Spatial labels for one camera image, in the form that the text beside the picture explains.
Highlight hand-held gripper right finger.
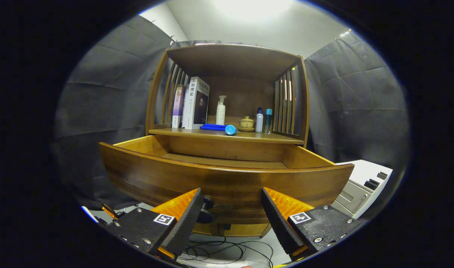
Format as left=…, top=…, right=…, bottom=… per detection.
left=260, top=187, right=362, bottom=261

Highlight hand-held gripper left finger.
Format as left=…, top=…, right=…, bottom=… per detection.
left=100, top=187, right=205, bottom=263

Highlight wooden drawer with black knob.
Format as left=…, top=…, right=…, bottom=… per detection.
left=99, top=134, right=355, bottom=226

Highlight wooden countertop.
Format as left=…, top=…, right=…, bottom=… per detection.
left=148, top=125, right=305, bottom=146

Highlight white drawer unit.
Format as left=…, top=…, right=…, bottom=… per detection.
left=330, top=159, right=393, bottom=219

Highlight wooden cabinet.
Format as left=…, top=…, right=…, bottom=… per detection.
left=145, top=44, right=310, bottom=239

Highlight orange and black tool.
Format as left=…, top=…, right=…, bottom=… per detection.
left=100, top=202, right=125, bottom=224

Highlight beige lidded teacup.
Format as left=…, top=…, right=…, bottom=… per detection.
left=238, top=116, right=255, bottom=132

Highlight white pump bottle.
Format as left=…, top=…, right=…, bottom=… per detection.
left=215, top=95, right=227, bottom=126

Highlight purple book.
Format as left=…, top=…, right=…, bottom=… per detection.
left=172, top=84, right=186, bottom=128

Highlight white book with portrait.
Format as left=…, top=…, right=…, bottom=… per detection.
left=182, top=76, right=210, bottom=130

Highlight ceiling light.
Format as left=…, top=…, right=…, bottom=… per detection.
left=212, top=0, right=294, bottom=21

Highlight black cables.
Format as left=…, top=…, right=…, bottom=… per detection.
left=177, top=234, right=283, bottom=268

